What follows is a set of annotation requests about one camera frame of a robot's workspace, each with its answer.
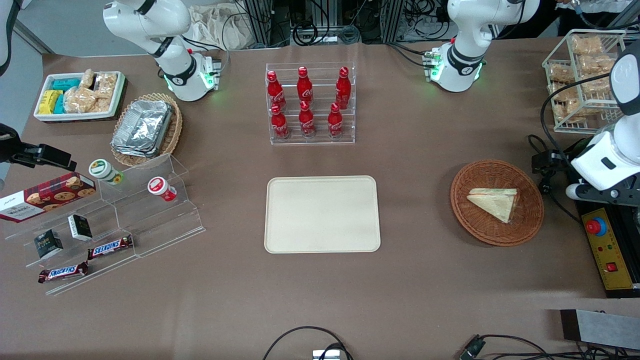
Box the green lidded yogurt cup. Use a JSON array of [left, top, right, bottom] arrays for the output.
[[88, 158, 124, 186]]

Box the aluminium frame profile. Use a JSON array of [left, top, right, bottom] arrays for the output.
[[382, 0, 405, 44], [243, 0, 274, 47]]

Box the black base cable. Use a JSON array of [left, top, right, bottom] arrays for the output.
[[179, 34, 231, 77], [386, 42, 437, 69]]

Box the white wire basket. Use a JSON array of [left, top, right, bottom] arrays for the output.
[[542, 28, 629, 135]]

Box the clear acrylic bottle rack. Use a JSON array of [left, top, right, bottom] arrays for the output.
[[265, 62, 356, 146]]

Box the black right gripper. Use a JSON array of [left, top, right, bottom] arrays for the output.
[[0, 122, 77, 172]]

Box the light oval wicker basket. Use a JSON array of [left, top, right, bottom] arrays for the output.
[[110, 92, 183, 168]]

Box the black coiled cable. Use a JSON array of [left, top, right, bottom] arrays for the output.
[[292, 21, 332, 47]]

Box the white rectangular snack tray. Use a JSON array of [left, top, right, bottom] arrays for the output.
[[33, 71, 128, 123]]

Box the triangular sandwich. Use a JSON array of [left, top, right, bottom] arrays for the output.
[[466, 187, 519, 224]]

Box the black connector with cable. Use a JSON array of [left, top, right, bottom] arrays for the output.
[[459, 333, 640, 360]]

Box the black power cable with plug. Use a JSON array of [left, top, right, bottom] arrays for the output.
[[528, 134, 582, 224]]

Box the red cola bottle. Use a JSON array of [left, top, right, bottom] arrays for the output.
[[335, 66, 352, 110], [297, 66, 314, 105], [270, 104, 290, 140], [298, 100, 316, 139], [327, 102, 345, 140], [267, 70, 287, 111]]

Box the brown round wicker basket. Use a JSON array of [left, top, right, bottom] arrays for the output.
[[450, 159, 545, 247]]

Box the small black carton box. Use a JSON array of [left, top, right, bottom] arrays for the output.
[[67, 214, 94, 242], [33, 229, 64, 260]]

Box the beige crumpled cloth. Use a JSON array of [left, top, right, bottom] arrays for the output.
[[187, 4, 254, 51]]

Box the clear acrylic stepped display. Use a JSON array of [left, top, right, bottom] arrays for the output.
[[2, 154, 207, 297]]

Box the yellow snack packet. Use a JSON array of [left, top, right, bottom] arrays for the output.
[[38, 89, 64, 115]]

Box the black left base cable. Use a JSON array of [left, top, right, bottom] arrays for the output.
[[386, 42, 437, 69]]

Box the aluminium foil tray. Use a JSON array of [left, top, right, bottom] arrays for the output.
[[110, 99, 174, 159]]

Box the red lidded yogurt cup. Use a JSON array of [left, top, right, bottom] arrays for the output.
[[147, 176, 178, 203]]

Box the black box with yellow panel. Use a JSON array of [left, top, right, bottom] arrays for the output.
[[561, 136, 640, 299]]

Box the beige plastic serving tray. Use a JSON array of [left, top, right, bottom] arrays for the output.
[[264, 175, 382, 254]]

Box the black looped cable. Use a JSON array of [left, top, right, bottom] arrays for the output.
[[262, 326, 354, 360]]

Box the brown snickers chocolate bar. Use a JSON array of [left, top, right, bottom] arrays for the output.
[[38, 261, 90, 284], [87, 234, 134, 260]]

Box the red tartan cookie box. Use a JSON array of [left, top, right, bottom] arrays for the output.
[[0, 172, 97, 224]]

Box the grey flat box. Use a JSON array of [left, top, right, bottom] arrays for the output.
[[560, 309, 640, 351]]

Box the black right base cable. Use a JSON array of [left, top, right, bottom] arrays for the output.
[[179, 34, 231, 77]]

